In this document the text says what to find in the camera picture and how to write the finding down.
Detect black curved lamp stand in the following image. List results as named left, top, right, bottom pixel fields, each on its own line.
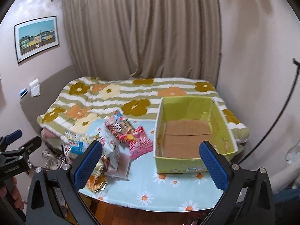
left=238, top=58, right=300, bottom=165

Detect blue wall tag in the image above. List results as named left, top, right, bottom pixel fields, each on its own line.
left=19, top=88, right=28, bottom=99

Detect white blue snack bag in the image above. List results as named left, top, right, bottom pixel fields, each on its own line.
left=66, top=131, right=94, bottom=155

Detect white wall switch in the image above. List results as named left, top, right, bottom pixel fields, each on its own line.
left=29, top=78, right=40, bottom=97

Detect white grey snack bag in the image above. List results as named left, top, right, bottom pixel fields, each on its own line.
left=99, top=128, right=130, bottom=180

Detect green cardboard box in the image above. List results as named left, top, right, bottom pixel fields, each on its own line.
left=153, top=95, right=238, bottom=174

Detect floral striped green quilt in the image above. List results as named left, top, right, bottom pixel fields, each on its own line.
left=37, top=77, right=250, bottom=144

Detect light blue daisy tablecloth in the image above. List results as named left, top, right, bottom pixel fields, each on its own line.
left=78, top=119, right=224, bottom=212

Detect framed house picture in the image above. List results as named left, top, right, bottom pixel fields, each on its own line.
left=14, top=16, right=59, bottom=64

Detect brown red striped snack bag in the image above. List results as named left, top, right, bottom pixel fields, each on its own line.
left=105, top=120, right=135, bottom=141

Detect person's left hand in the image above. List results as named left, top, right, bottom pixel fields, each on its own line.
left=0, top=177, right=24, bottom=211

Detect gold yellow snack packet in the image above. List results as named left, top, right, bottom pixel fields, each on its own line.
left=86, top=160, right=107, bottom=193

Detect shrimp flakes snack bag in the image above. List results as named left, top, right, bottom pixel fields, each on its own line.
left=105, top=109, right=127, bottom=132

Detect beige curtain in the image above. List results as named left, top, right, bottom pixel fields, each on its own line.
left=62, top=0, right=221, bottom=84

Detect pink strawberry snack bag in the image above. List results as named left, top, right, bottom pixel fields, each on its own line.
left=119, top=125, right=153, bottom=161

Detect white clothing pile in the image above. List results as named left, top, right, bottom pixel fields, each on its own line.
left=270, top=141, right=300, bottom=194

